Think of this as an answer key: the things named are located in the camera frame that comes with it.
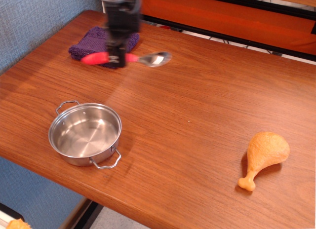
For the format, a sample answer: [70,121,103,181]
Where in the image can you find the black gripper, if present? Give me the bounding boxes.
[105,0,140,68]

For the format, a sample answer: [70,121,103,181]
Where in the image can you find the red handled metal spoon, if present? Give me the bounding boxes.
[80,51,172,68]

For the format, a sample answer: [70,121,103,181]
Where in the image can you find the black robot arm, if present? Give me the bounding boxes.
[100,0,141,68]

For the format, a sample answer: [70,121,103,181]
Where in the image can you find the orange toy chicken leg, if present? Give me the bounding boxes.
[237,132,290,191]

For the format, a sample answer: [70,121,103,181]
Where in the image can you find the purple folded towel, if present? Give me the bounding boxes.
[68,26,140,69]

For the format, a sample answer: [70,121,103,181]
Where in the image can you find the small steel pot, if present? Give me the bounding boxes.
[48,100,122,169]

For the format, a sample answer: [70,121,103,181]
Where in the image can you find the orange back panel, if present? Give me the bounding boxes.
[141,0,316,56]

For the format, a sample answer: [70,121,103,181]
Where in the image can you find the orange object bottom left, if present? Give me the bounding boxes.
[6,219,31,229]

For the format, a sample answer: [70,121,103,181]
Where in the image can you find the black metal frame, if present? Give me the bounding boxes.
[140,0,316,62]

